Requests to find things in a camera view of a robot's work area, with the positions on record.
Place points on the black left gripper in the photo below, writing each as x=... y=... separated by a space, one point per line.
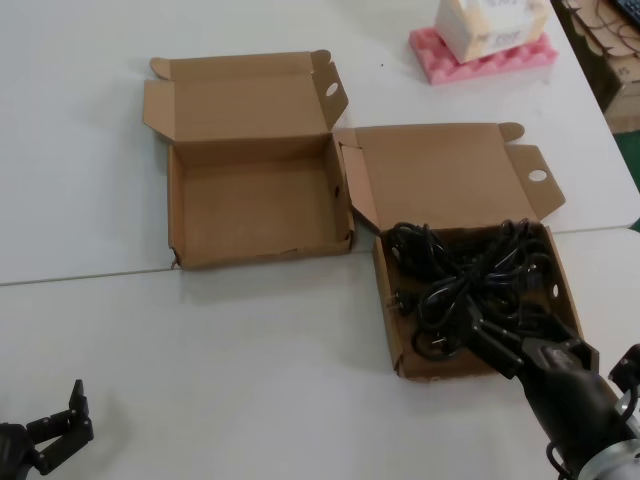
x=12 y=450

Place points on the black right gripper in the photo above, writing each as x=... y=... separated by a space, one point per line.
x=570 y=400

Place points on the white carton box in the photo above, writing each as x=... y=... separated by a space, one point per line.
x=475 y=25

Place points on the empty open cardboard box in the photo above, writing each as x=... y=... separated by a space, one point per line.
x=250 y=100

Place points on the brown background cardboard carton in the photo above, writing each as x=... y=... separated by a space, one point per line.
x=625 y=90

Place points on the pink foam pad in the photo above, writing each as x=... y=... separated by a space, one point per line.
x=480 y=67

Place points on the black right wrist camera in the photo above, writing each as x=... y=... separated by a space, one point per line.
x=627 y=370

